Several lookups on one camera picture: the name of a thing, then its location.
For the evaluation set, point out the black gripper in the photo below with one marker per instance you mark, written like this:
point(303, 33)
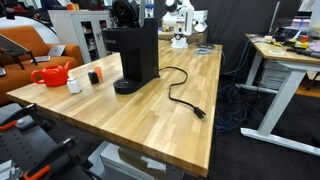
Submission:
point(6, 12)

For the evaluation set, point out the red ceramic kettle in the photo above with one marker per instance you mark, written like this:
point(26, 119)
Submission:
point(53, 76)

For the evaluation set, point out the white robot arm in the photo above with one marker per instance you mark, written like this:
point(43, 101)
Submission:
point(181, 20)

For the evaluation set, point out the white curved panel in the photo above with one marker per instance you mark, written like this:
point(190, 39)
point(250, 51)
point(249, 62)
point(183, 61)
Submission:
point(33, 23)

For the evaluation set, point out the silver laptop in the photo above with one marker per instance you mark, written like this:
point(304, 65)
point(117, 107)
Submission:
point(55, 50)

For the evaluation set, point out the white glass door cabinet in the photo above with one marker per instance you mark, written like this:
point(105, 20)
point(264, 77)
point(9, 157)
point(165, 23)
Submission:
point(66, 30)

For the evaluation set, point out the orange items on cabinet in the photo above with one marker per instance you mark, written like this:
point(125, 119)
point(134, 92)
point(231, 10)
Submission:
point(71, 6)

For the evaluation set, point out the white coffee pod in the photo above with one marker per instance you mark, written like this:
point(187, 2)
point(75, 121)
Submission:
point(73, 86)

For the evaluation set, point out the black coffee pod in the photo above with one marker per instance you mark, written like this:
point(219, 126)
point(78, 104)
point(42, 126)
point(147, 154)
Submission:
point(93, 77)

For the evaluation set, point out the small orange cup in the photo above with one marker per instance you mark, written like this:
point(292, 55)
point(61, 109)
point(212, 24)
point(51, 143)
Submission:
point(98, 71)

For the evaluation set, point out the black equipment stand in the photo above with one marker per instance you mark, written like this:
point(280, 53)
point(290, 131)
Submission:
point(20, 146)

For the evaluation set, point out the black pod coffee machine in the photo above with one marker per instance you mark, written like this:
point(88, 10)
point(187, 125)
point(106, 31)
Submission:
point(140, 56)

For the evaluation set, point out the white carton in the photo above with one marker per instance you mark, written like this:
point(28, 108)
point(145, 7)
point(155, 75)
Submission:
point(116, 163)

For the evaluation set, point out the flat white box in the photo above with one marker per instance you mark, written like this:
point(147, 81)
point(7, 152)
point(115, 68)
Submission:
point(201, 15)
point(201, 26)

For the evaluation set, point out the black divider panel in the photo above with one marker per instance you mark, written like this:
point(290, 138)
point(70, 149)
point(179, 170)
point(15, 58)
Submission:
point(233, 30)

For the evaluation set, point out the white tape roll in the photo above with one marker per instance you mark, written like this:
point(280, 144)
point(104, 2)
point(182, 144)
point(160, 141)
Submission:
point(276, 52)

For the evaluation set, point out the grey box under desk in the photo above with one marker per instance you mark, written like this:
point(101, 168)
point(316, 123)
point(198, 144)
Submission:
point(275, 76)

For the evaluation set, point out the black monitor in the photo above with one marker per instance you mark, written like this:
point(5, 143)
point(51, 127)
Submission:
point(286, 13)

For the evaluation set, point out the yellow tool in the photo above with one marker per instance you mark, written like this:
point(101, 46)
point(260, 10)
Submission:
point(301, 44)

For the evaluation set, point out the long black tool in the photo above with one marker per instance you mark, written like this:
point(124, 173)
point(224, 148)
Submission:
point(306, 53)

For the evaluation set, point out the grey table frame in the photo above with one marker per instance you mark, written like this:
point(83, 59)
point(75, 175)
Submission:
point(173, 173)

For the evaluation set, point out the wooden desk white frame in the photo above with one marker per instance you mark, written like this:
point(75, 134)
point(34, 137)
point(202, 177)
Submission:
point(283, 93)

